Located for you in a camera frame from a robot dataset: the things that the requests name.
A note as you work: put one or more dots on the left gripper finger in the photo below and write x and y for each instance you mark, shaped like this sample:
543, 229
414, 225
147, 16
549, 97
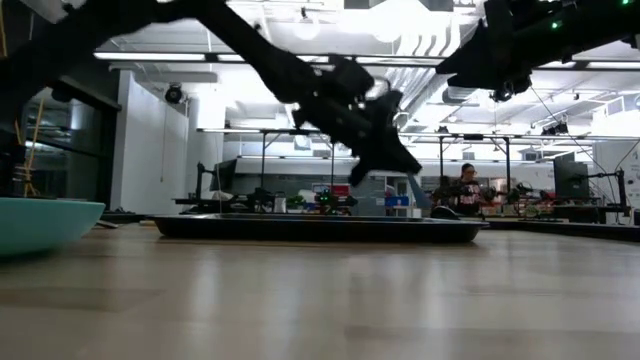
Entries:
397, 147
392, 164

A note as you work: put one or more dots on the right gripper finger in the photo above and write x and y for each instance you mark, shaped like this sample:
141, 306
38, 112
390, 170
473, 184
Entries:
482, 74
472, 52

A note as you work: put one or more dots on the teal bowl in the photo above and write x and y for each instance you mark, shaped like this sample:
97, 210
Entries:
40, 225

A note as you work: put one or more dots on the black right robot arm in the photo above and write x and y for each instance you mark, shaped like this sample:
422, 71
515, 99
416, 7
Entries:
575, 40

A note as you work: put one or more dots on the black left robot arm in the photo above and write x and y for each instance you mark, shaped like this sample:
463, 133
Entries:
260, 55

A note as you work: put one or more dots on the black rectangular tray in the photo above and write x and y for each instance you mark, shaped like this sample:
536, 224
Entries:
310, 232

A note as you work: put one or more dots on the blue box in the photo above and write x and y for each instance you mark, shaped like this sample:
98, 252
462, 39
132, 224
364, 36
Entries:
396, 201

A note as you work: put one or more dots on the red box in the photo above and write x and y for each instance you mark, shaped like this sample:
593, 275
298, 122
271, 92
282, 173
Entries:
341, 190

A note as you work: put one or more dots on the long ceiling light strip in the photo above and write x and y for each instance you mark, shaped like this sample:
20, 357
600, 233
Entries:
400, 60
612, 65
312, 58
150, 56

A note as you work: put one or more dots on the background robot with green lights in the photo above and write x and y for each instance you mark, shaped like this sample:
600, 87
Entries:
327, 200

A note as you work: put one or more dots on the person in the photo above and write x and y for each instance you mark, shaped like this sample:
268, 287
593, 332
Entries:
468, 192

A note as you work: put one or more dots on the round pendant lamp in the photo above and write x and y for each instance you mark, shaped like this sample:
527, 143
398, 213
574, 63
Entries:
306, 27

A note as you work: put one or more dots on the white container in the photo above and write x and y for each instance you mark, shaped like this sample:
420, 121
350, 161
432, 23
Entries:
280, 204

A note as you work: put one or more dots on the black monitor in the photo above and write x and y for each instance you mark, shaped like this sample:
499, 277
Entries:
571, 177
225, 175

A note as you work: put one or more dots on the background workbench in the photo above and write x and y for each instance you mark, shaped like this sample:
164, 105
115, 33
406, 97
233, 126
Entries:
225, 202

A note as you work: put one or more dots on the black ceiling spotlight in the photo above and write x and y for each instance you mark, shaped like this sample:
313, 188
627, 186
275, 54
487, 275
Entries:
173, 94

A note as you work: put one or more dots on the black pole stand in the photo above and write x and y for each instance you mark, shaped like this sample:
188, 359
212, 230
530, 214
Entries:
620, 192

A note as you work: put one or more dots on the wooden easel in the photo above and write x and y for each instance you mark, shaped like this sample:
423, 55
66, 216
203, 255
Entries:
34, 150

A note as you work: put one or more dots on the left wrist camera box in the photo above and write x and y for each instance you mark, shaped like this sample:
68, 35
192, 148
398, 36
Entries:
350, 77

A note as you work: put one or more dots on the black overhead camera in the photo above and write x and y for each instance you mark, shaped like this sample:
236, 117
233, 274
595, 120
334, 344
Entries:
555, 129

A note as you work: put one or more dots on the black overhead frame rig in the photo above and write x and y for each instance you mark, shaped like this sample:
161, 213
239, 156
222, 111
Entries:
507, 165
263, 160

